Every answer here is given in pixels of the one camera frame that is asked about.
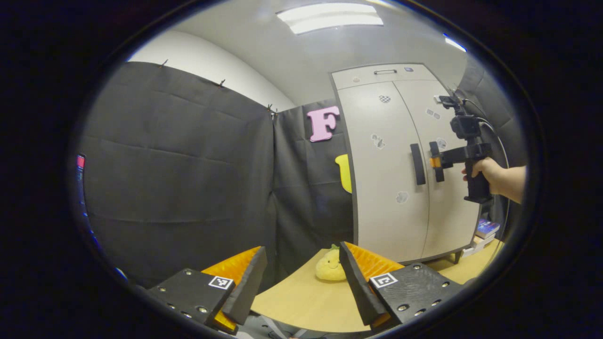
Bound grey double-door shoe cabinet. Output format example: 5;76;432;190
330;63;486;264

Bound white book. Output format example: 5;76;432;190
463;238;495;258

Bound grey cabinet door cube stickers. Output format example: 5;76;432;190
393;79;481;259

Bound grey cabinet door checkered sticker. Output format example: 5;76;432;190
337;81;430;263

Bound small ceiling light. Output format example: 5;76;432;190
443;33;467;52

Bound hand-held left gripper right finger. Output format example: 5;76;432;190
339;241;464;330

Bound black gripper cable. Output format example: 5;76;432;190
464;98;513;245

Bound grey cabinet drawer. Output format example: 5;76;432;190
331;64;439;90

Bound blue book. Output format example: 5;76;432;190
477;219;501;238

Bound large ceiling light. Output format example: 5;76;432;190
277;2;384;35

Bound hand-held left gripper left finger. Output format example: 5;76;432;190
146;246;268;332

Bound yellow plush toy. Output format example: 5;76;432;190
315;245;348;282

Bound black backdrop cloth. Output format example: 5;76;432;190
75;59;528;290

